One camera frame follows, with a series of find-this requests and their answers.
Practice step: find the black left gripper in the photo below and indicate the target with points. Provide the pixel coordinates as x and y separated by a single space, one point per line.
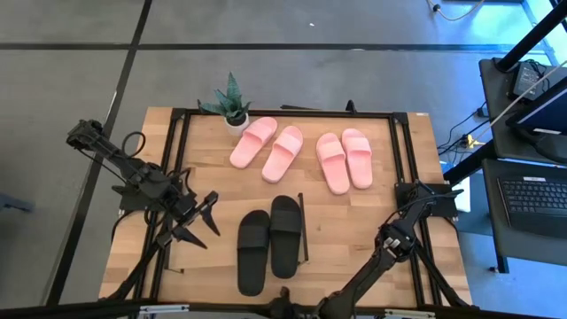
186 210

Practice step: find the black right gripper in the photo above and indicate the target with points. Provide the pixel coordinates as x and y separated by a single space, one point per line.
305 303

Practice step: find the black rubber slide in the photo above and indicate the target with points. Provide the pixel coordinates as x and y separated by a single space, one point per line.
285 239
253 252

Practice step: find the pink rubber slide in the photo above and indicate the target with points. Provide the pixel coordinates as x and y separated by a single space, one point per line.
358 159
252 142
281 155
333 164

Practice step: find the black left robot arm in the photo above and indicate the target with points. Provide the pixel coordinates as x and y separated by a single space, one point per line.
133 170

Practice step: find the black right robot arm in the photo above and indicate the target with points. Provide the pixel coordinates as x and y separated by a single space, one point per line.
367 270

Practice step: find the snake plant in white pot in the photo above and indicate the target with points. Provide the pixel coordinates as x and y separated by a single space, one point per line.
232 104

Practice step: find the black overhead gantry bar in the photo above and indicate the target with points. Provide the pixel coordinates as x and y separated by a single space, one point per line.
88 310

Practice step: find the white paper sheet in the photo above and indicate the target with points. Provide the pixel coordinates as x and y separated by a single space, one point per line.
463 195

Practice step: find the black desk pole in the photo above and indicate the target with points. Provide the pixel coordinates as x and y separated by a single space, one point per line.
469 164

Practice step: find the yellow plug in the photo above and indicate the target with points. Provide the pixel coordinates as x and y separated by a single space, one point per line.
473 142

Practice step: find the black laptop keyboard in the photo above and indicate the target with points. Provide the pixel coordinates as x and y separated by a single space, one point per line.
531 199

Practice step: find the black desk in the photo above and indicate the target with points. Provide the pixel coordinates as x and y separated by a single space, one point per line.
496 97

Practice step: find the black monitor screen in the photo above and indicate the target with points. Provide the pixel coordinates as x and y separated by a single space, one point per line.
545 113

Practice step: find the black power adapter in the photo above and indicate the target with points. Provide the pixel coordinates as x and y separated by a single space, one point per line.
527 80

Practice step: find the black diagonal pole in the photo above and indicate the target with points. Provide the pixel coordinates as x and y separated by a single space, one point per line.
531 37

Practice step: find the black aluminium table frame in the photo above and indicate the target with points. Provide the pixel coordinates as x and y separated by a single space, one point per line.
288 113

